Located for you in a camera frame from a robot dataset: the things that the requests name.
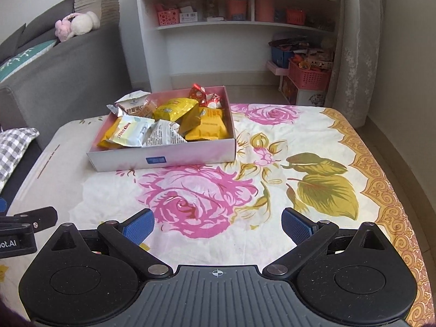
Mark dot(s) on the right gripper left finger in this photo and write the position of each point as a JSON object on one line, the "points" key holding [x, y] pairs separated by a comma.
{"points": [[139, 226]]}

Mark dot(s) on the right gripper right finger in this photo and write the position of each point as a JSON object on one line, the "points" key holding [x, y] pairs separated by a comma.
{"points": [[297, 226]]}

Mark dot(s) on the pale yellow snack packet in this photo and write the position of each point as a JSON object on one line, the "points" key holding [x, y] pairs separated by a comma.
{"points": [[131, 131]]}

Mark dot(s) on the orange cracker packet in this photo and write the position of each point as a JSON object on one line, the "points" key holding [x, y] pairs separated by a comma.
{"points": [[148, 109]]}

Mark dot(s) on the golden yellow snack packet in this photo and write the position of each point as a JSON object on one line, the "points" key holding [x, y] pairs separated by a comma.
{"points": [[174, 109]]}

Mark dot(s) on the red candy packet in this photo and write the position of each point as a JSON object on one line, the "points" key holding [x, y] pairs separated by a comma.
{"points": [[198, 93], [212, 100]]}

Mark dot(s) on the pink cardboard box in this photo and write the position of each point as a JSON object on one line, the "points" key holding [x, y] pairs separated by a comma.
{"points": [[167, 148]]}

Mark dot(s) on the checkered grey pillow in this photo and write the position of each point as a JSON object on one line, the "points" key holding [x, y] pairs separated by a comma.
{"points": [[14, 143]]}

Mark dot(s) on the white grey snack packet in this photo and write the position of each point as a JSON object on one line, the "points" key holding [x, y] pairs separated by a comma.
{"points": [[163, 133]]}

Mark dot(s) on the yellow snack packet left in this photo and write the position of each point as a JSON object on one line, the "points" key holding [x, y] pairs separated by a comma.
{"points": [[105, 142]]}

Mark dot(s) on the white triangular snack packet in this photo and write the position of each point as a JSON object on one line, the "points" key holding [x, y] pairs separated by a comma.
{"points": [[133, 101]]}

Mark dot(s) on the yellow snack packet right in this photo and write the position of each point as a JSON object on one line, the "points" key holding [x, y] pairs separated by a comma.
{"points": [[204, 124]]}

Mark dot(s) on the white storage box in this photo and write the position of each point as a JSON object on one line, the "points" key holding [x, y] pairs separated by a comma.
{"points": [[305, 97]]}

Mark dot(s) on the pink basket on floor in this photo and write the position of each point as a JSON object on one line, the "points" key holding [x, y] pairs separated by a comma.
{"points": [[309, 79]]}

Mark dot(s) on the grey sofa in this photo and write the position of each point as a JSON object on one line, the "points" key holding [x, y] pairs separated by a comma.
{"points": [[74, 80]]}

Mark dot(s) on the lace curtain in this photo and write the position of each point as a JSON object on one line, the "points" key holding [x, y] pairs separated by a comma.
{"points": [[356, 59]]}

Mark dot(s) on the blue storage bin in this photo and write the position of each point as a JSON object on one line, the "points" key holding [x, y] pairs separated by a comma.
{"points": [[281, 56]]}

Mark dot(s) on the teal cushion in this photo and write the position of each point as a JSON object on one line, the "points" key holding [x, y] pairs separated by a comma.
{"points": [[19, 61]]}

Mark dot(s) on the white bookshelf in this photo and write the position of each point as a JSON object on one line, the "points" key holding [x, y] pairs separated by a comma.
{"points": [[208, 49]]}

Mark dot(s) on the pink white plush bunny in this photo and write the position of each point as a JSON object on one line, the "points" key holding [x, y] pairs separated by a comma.
{"points": [[76, 24]]}

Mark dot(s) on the small pink shelf basket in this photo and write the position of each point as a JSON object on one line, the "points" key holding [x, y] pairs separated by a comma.
{"points": [[168, 17]]}

